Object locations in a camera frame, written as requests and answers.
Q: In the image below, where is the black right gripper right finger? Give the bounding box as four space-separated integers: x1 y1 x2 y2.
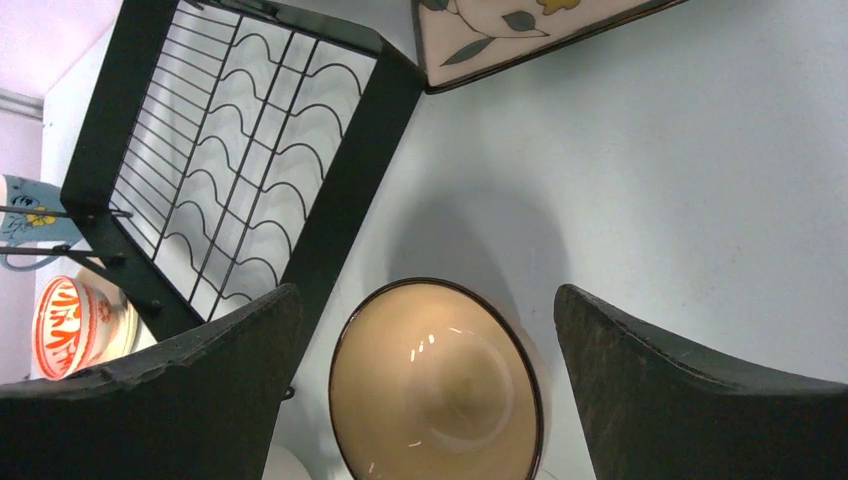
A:
554 284 847 479

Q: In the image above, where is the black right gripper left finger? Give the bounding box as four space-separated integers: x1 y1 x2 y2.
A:
1 284 303 479

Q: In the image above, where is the orange patterned white bowl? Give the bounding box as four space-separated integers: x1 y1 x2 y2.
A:
31 275 124 380

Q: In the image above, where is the white two-handled soup bowl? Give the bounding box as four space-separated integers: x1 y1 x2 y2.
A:
262 443 311 480

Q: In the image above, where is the black wire dish rack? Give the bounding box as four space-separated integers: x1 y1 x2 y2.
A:
60 0 427 402

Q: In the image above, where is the blue floral mug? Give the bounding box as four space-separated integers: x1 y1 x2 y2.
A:
1 174 83 247

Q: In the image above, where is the tan bowl with dark rim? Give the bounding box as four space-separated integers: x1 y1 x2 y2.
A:
328 277 546 479

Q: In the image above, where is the square floral ceramic plate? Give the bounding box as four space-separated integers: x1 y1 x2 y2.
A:
410 0 681 94

